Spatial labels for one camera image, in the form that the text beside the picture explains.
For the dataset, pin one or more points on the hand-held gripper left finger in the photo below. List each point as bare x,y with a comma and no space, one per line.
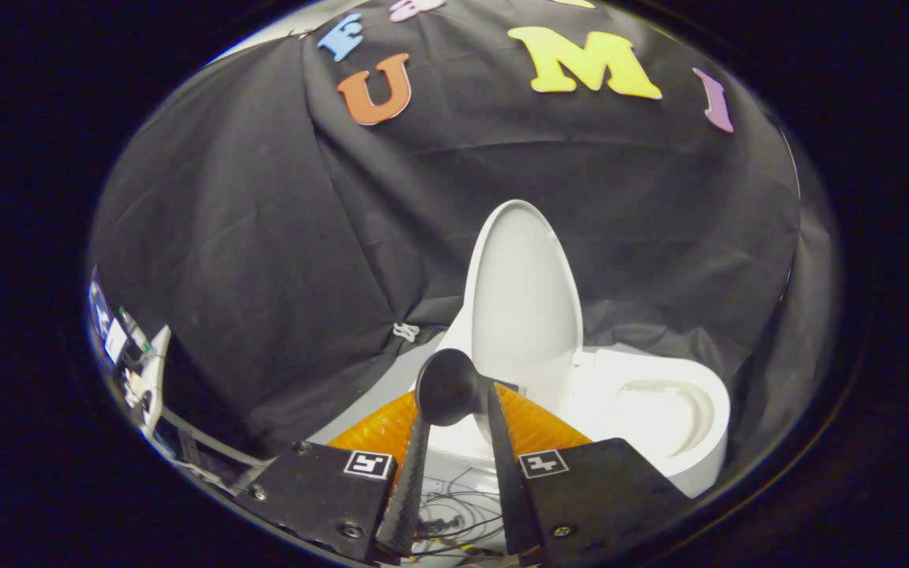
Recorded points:
411,489

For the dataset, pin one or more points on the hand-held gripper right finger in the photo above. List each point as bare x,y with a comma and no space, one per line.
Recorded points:
506,489

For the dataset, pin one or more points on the white toilet lid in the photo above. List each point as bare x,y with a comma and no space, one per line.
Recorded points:
521,300

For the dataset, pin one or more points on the white ceramic toilet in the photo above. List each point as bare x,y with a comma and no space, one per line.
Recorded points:
660,410

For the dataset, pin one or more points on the white cloth tie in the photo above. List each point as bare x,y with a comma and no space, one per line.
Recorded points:
405,331

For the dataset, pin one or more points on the black backdrop cloth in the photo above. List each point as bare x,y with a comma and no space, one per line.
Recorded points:
265,237

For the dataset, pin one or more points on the cluttered equipment shelf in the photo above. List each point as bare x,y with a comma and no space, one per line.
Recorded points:
135,363

